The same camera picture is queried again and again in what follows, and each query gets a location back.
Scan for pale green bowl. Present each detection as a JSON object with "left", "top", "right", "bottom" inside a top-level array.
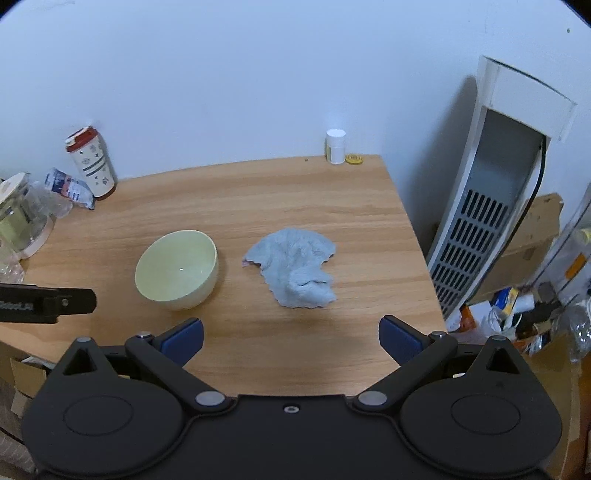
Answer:
[{"left": 134, "top": 230, "right": 218, "bottom": 311}]

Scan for light blue cleaning cloth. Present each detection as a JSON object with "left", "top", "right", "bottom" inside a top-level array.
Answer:
[{"left": 242, "top": 228, "right": 337, "bottom": 309}]

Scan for clear plastic water bottle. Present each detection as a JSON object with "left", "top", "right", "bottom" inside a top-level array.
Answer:
[{"left": 0, "top": 240, "right": 25, "bottom": 284}]

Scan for glass kettle with tea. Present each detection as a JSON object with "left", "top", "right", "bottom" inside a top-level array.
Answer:
[{"left": 1, "top": 172, "right": 54, "bottom": 259}]

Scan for crumpled blue white packet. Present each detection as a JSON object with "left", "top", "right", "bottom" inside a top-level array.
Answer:
[{"left": 44, "top": 168, "right": 95, "bottom": 210}]

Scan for brown cardboard box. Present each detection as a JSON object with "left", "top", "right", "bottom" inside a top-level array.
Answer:
[{"left": 468, "top": 193, "right": 563, "bottom": 305}]

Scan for red lidded patterned tumbler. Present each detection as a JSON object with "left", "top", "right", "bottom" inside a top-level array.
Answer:
[{"left": 65, "top": 125, "right": 116, "bottom": 199}]

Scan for yellow round tape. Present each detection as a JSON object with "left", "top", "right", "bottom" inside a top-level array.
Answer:
[{"left": 346, "top": 154, "right": 363, "bottom": 165}]

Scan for white pill bottle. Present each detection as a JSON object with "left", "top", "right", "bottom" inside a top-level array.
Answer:
[{"left": 325, "top": 128, "right": 346, "bottom": 165}]

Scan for black power cable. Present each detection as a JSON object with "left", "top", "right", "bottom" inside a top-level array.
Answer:
[{"left": 503, "top": 138, "right": 548, "bottom": 252}]

